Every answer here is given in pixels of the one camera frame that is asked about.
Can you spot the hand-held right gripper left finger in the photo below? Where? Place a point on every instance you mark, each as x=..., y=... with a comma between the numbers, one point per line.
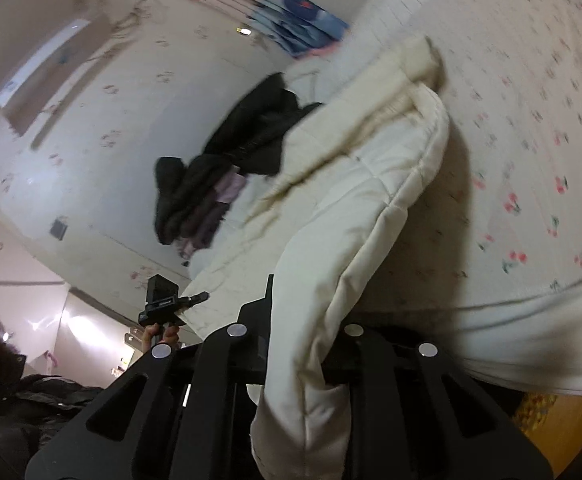
x=256, y=320

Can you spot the person's left hand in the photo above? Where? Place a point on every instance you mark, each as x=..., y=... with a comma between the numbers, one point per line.
x=158, y=336

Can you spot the dark wall outlet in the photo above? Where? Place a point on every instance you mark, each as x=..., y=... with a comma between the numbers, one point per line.
x=59, y=228

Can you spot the white quilted coat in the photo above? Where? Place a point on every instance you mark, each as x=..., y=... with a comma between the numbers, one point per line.
x=331, y=240

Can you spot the white striped quilt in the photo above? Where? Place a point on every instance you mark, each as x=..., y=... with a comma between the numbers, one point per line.
x=386, y=10

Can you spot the purple garment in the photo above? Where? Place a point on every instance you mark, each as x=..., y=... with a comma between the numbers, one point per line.
x=221, y=200

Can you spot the black puffer jacket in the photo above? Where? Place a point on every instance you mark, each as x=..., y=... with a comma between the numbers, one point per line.
x=261, y=120

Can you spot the wall switch panel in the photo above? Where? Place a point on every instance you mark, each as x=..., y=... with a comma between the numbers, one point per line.
x=244, y=31

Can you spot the person's black coat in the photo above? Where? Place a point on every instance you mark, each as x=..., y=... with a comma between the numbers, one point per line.
x=46, y=395

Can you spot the blue whale print curtain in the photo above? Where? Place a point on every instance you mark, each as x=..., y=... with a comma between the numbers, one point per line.
x=301, y=10

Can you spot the wall air conditioner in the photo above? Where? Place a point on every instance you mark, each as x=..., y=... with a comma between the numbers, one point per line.
x=46, y=75

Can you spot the bed with cherry print sheet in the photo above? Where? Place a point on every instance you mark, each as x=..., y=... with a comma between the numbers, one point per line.
x=521, y=160

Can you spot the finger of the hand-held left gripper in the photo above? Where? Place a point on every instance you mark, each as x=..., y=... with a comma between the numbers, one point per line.
x=191, y=298

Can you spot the pink cloth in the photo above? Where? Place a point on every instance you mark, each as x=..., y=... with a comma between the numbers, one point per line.
x=321, y=51

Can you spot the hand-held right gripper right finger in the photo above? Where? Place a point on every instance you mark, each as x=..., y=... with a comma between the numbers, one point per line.
x=366, y=355

